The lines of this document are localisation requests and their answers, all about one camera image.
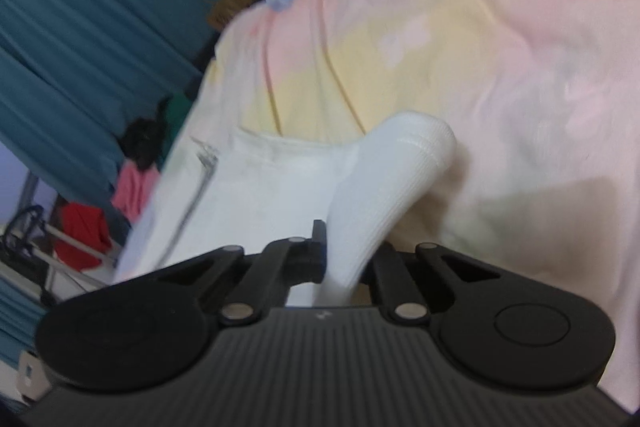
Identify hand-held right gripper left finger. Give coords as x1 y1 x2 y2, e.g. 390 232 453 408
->
150 220 328 324

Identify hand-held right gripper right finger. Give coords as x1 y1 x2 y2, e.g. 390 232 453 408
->
370 242 501 323

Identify white hoodie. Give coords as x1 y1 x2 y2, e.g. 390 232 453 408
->
112 111 457 308

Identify black clothes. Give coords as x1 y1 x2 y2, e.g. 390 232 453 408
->
121 99 173 170

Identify pink garment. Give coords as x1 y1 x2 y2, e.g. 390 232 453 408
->
111 159 160 224

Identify green garment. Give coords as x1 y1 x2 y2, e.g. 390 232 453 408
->
160 94 201 158

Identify red garment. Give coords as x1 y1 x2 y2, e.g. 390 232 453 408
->
54 202 113 270

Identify pastel bedsheet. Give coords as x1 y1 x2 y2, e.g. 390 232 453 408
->
190 0 640 413

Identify brown paper bag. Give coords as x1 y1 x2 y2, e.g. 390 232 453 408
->
207 0 266 30

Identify blue curtain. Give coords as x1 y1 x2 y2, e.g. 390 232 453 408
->
0 0 246 202
0 277 47 368

